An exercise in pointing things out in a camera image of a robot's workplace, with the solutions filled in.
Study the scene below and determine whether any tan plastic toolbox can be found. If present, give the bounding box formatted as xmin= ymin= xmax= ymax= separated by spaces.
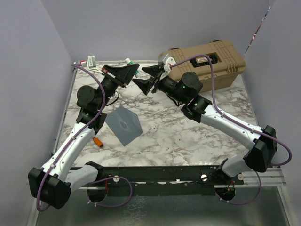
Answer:
xmin=159 ymin=40 xmax=246 ymax=92

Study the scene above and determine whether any purple cable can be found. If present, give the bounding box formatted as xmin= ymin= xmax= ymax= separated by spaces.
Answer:
xmin=169 ymin=54 xmax=293 ymax=205
xmin=36 ymin=61 xmax=133 ymax=212

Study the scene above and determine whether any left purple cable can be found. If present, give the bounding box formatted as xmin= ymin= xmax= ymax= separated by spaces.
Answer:
xmin=36 ymin=61 xmax=133 ymax=212

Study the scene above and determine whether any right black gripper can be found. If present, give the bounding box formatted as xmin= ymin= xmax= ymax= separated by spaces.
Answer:
xmin=132 ymin=65 xmax=186 ymax=105

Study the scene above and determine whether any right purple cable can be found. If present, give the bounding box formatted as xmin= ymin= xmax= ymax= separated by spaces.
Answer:
xmin=169 ymin=54 xmax=293 ymax=205

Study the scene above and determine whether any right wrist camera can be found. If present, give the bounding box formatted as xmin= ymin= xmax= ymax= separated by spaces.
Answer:
xmin=158 ymin=53 xmax=176 ymax=72

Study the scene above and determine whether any orange handled screwdriver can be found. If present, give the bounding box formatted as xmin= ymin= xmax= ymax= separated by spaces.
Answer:
xmin=93 ymin=137 xmax=103 ymax=148

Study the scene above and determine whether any green white glue stick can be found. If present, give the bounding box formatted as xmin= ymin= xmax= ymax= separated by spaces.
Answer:
xmin=125 ymin=57 xmax=141 ymax=79

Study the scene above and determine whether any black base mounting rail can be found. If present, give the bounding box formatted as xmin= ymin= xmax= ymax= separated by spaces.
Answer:
xmin=88 ymin=165 xmax=244 ymax=197

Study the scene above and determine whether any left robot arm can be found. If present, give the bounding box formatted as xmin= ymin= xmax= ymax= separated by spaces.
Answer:
xmin=28 ymin=64 xmax=139 ymax=212

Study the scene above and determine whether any aluminium table frame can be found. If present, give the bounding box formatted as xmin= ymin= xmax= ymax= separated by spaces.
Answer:
xmin=25 ymin=60 xmax=293 ymax=226

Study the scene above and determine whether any grey blue envelope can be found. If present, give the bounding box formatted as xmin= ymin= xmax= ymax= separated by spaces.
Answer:
xmin=105 ymin=106 xmax=143 ymax=146

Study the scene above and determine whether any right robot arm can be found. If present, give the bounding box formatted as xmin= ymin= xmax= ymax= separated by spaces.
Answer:
xmin=133 ymin=65 xmax=277 ymax=184

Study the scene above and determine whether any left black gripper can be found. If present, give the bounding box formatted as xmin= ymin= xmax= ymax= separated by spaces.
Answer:
xmin=97 ymin=63 xmax=139 ymax=110

